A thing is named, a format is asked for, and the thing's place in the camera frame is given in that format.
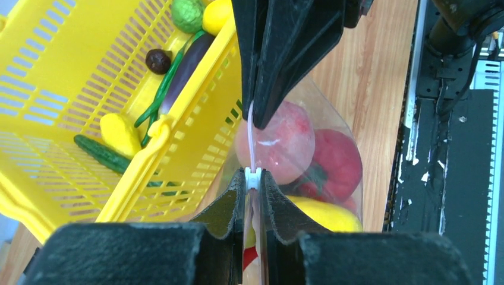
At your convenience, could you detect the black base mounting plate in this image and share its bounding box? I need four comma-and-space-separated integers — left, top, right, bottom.
383, 1, 503, 284

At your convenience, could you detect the red toy tomato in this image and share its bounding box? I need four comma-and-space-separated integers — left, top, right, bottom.
295, 129, 363, 204

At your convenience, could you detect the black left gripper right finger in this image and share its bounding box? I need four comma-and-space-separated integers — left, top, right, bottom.
260, 171, 473, 284

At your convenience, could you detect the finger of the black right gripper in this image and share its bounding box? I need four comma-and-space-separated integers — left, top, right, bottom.
252, 1, 347, 129
232, 0, 268, 111

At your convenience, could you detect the green toy pea pod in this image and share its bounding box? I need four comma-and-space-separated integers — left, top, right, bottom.
134, 30, 205, 147

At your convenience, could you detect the pink toy onion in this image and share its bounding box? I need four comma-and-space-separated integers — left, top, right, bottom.
253, 101, 316, 185

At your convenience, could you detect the red toy chili pepper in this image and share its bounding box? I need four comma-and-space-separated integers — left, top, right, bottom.
242, 246, 259, 271

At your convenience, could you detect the green toy cucumber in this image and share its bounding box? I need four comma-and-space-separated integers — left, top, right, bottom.
73, 134, 180, 197

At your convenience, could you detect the long dark purple eggplant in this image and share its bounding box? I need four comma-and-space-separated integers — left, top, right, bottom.
158, 31, 215, 115

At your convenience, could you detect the yellow plastic basket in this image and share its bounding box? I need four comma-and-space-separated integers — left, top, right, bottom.
1, 1, 241, 243

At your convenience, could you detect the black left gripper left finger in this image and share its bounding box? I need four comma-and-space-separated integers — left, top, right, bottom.
24, 169, 245, 284

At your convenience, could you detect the brown toy mushroom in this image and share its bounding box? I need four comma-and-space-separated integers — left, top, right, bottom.
144, 49, 173, 75

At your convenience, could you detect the yellow toy lemon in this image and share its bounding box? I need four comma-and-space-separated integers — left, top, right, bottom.
202, 0, 233, 36

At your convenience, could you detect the clear zip top bag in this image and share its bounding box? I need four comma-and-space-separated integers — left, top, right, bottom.
214, 74, 365, 285

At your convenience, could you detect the yellow toy corn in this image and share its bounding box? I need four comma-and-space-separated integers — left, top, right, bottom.
99, 113, 142, 159

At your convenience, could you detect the green toy lime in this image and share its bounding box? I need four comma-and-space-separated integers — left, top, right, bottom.
171, 0, 205, 34

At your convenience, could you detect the yellow toy bell pepper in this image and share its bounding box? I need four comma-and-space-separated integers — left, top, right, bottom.
244, 195, 363, 249

